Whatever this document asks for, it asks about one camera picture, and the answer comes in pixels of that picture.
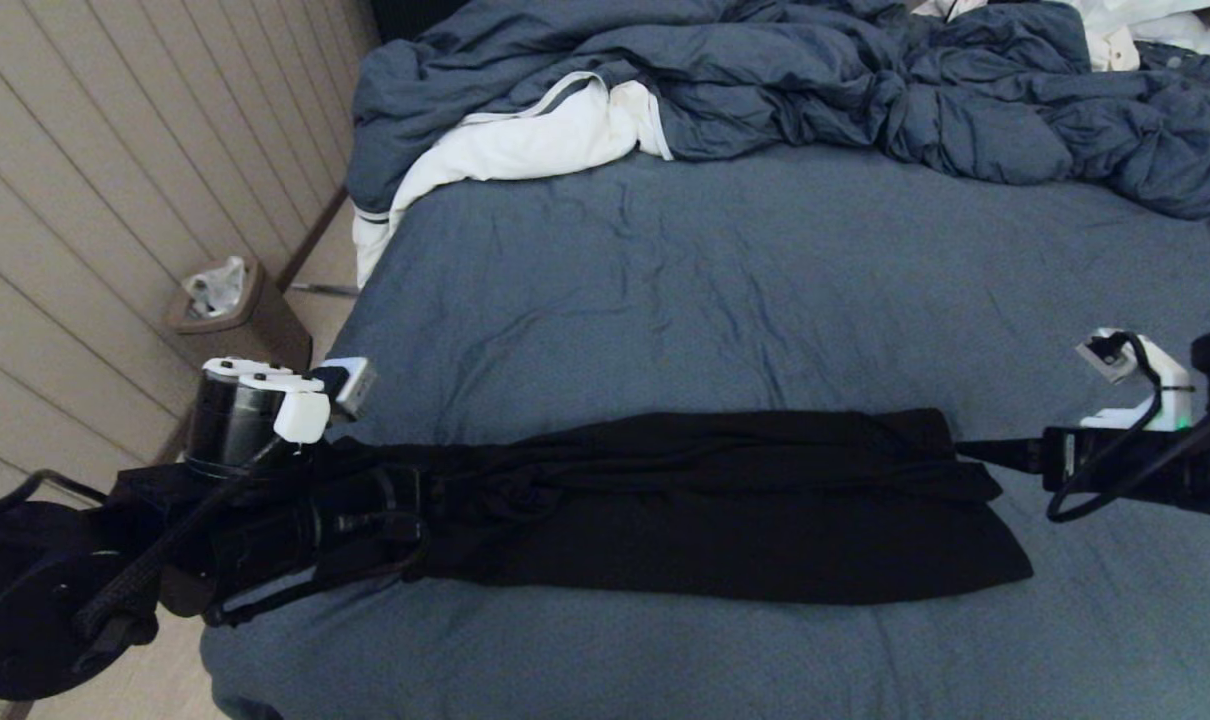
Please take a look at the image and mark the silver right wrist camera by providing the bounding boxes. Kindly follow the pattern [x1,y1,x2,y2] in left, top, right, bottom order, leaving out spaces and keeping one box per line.
[1075,328,1196,433]

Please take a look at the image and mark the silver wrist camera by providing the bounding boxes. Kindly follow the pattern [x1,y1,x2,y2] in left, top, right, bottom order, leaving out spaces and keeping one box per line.
[1075,328,1196,433]
[320,357,378,421]

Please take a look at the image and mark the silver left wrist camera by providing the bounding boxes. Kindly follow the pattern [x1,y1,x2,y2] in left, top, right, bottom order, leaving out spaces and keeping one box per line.
[320,357,378,421]

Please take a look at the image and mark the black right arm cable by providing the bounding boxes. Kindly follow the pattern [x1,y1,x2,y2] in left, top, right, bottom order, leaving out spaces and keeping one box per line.
[1045,332,1210,524]

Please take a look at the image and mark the brown trash bin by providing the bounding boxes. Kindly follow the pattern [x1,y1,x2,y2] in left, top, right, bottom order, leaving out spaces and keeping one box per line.
[168,258,313,373]

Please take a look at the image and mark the black moon print t-shirt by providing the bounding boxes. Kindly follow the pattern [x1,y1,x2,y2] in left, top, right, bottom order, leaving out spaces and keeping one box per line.
[315,408,1034,606]

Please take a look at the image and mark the crumpled blue duvet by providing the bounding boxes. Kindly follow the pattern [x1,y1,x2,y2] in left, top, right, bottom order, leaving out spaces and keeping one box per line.
[345,0,1210,223]

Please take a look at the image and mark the white garment with grey stripe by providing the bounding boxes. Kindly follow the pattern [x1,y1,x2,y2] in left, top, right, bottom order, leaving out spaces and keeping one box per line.
[352,72,674,289]

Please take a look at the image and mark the white pillow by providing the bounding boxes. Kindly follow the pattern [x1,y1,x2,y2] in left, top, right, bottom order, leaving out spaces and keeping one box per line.
[1060,0,1210,58]

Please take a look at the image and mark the blue bed sheet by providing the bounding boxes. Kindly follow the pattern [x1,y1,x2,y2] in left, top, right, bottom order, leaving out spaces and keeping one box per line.
[197,140,1210,720]

